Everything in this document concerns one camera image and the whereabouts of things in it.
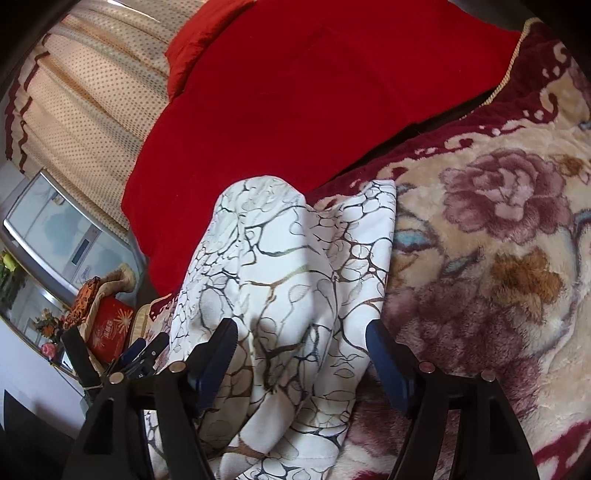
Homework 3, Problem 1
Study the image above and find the white black-veined coat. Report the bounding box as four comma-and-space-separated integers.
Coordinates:
143, 174, 399, 480

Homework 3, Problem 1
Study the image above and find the floral plush blanket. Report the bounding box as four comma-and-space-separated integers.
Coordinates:
134, 18, 591, 480

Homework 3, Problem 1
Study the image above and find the artificial flower bouquet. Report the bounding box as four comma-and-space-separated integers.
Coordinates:
32, 307, 66, 343

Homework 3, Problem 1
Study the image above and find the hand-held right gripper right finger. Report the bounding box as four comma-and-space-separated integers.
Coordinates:
365, 319, 541, 480

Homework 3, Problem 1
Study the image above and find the red gift box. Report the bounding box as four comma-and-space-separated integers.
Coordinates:
88, 296, 136, 364

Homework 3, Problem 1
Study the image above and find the beige dotted curtain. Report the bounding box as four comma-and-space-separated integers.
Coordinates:
4, 0, 222, 232

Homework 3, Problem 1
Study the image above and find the green plant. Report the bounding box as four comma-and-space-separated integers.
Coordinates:
0, 250, 25, 302

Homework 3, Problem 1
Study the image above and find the beige fur-trimmed coat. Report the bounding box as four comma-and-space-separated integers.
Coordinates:
78, 264, 140, 337

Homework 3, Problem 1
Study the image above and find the red pillow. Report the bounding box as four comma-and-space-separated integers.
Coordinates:
165, 0, 257, 101

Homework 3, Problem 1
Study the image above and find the orange patterned cloth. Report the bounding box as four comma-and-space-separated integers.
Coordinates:
64, 276, 103, 329

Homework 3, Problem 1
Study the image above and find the red sofa cover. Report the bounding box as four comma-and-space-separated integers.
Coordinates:
121, 0, 525, 296

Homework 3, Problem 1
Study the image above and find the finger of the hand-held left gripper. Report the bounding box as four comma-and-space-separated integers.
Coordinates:
61, 329, 102, 389
105, 331, 171, 382

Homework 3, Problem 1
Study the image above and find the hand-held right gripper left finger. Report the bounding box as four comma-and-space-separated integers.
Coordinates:
69, 318, 238, 480

